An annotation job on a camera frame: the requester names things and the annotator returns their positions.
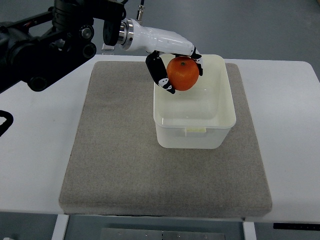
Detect small clear plastic object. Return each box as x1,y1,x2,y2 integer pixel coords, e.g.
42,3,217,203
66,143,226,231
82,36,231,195
101,43,115,52

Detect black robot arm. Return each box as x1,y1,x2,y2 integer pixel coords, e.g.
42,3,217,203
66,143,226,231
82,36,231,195
0,0,126,92

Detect translucent white plastic box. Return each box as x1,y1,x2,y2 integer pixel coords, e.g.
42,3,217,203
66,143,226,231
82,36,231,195
153,54,236,149

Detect black cable loop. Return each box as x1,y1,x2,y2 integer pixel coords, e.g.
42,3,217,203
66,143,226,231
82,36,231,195
0,109,14,137

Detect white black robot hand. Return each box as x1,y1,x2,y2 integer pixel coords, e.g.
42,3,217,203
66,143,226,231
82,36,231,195
117,18,203,94

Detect black table control panel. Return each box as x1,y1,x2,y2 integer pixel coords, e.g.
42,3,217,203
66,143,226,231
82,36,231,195
273,223,320,231

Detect grey fabric mat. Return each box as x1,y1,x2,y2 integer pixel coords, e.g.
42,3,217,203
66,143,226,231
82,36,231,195
59,61,272,218

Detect orange fruit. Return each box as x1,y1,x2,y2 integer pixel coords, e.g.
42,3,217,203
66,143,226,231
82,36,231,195
166,56,200,91

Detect white left table leg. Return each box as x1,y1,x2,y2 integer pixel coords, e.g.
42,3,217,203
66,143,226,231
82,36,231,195
51,214,69,240

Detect white right table leg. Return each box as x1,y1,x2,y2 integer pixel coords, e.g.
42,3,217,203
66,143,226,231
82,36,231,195
242,221,257,240

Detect white table leg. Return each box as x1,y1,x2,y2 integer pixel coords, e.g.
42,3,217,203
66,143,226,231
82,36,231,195
51,214,69,240
242,221,257,240

